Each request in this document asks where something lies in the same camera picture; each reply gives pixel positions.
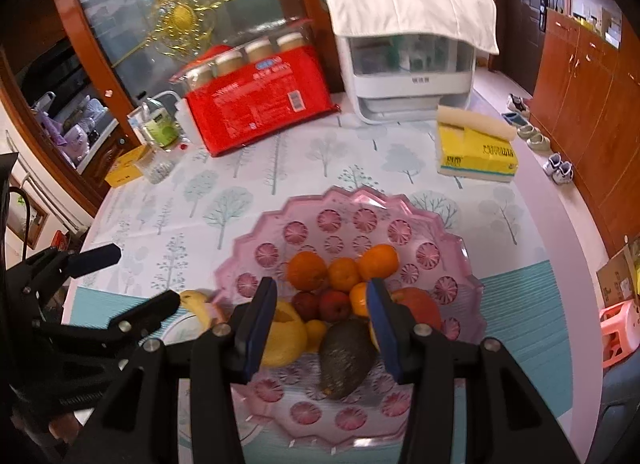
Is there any red plastic package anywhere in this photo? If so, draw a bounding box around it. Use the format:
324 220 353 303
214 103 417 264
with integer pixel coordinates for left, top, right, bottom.
180 44 335 158

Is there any white cloth cover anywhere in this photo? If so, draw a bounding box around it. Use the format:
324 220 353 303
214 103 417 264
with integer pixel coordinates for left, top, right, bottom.
323 0 501 56

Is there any glass door with gold ornament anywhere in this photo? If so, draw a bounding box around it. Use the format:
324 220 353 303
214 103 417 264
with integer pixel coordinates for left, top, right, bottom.
50 0 311 145

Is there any green label jar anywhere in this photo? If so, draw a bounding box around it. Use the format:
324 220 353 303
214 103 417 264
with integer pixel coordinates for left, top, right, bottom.
145 111 181 147

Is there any clear ribbed glass cup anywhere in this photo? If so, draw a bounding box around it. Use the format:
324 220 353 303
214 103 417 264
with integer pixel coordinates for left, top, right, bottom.
128 100 177 185

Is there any tree print tablecloth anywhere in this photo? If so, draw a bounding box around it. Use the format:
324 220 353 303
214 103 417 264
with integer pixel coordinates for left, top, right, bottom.
62 94 576 464

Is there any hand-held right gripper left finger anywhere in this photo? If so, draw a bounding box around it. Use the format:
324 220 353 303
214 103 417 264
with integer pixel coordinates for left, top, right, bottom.
65 276 278 464

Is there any pink plastic fruit tray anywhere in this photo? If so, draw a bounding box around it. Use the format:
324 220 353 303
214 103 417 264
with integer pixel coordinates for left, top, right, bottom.
214 185 487 447

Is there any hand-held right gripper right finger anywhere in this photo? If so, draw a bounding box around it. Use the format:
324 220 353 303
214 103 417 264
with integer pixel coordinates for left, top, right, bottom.
365 277 581 464

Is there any person's left hand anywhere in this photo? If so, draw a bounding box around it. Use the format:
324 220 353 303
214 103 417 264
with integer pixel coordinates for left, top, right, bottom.
47 411 86 442

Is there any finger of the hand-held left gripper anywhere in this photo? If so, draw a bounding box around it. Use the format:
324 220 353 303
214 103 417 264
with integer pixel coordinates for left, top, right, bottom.
20 243 123 295
32 289 182 360

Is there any large yellow pomelo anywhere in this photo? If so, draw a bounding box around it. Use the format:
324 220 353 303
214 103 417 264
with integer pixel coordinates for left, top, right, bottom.
260 299 308 369

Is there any flat yellow box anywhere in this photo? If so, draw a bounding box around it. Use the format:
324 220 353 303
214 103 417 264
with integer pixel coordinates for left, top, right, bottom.
104 144 157 189

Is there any yellow tissue pack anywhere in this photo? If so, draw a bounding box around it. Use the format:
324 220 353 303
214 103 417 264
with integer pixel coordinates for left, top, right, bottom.
436 104 520 184

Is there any pink plastic stool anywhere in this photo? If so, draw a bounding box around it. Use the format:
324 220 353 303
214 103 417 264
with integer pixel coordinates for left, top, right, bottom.
599 300 640 370

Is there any yellow banana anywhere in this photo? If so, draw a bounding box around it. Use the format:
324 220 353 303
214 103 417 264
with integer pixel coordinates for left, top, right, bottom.
179 289 228 332

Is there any clear pack of jars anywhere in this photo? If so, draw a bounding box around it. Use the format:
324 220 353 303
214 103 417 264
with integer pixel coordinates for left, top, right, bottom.
169 18 317 91

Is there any cardboard box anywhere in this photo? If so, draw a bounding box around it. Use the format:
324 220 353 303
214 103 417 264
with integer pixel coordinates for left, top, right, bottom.
596 236 640 310

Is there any red apple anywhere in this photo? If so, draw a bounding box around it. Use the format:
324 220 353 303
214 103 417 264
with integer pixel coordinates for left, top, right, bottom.
390 286 443 332

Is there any wooden kitchen cabinet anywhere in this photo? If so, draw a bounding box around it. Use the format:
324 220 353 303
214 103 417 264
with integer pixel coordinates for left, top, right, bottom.
75 129 146 180

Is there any dark green avocado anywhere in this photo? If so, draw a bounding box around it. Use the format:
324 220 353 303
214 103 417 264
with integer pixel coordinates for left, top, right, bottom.
318 316 379 401

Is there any black cable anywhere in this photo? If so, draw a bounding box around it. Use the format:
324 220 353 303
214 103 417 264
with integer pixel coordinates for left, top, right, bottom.
6 188 32 262

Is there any wooden wall cabinet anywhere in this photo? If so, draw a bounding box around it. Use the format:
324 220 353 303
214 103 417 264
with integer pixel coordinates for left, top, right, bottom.
529 8 640 257

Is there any white plastic bottle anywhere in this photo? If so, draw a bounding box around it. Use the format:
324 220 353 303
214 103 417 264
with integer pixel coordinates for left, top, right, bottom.
175 98 197 142

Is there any white sneaker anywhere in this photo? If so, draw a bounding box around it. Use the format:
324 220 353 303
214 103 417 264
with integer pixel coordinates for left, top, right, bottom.
544 154 574 186
507 93 532 118

